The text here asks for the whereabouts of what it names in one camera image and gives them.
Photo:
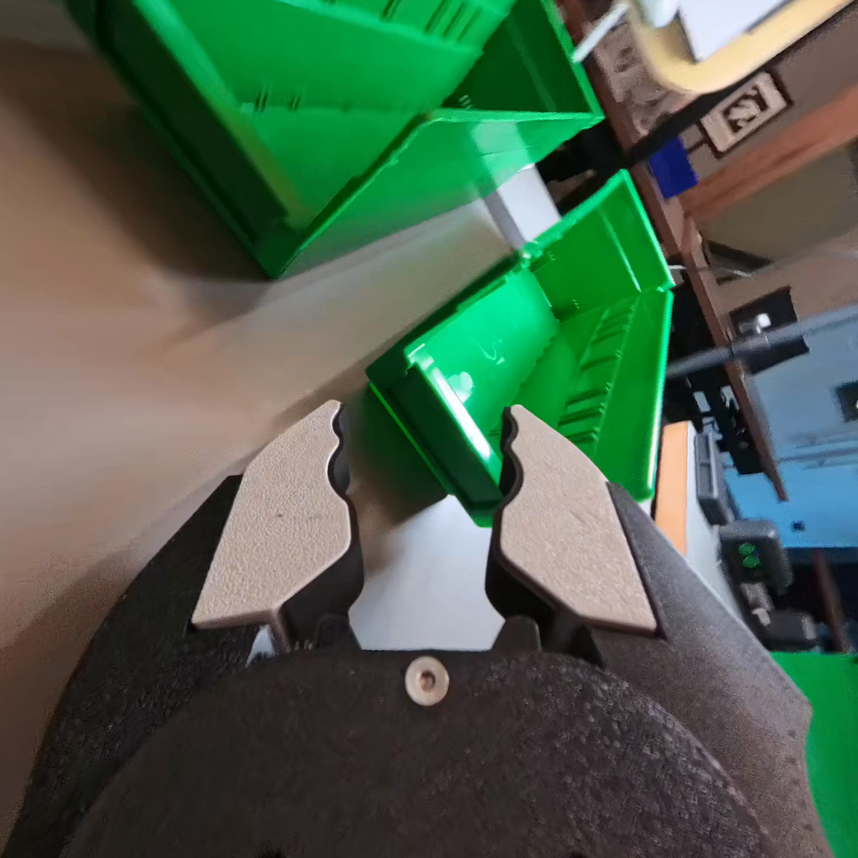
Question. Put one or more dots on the green plastic bin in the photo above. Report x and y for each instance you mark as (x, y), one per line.
(402, 174)
(590, 301)

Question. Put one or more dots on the stack of green bins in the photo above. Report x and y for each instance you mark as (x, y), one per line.
(831, 737)

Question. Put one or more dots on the wood-edged grey table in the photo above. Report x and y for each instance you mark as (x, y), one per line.
(672, 482)

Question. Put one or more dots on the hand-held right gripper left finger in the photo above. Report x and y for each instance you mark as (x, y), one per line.
(275, 529)

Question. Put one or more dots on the instruction sheet on clipboard stand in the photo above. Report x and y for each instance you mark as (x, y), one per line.
(670, 64)

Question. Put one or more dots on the grey metal bar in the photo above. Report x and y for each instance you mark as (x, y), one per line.
(824, 328)

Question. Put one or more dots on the grey battery charger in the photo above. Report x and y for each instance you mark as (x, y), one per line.
(757, 556)

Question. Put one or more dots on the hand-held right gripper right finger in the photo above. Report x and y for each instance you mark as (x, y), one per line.
(576, 543)

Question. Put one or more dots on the fiducial marker sign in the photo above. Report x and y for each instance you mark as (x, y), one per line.
(744, 114)

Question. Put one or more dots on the blue storage bin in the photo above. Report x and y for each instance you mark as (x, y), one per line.
(672, 167)

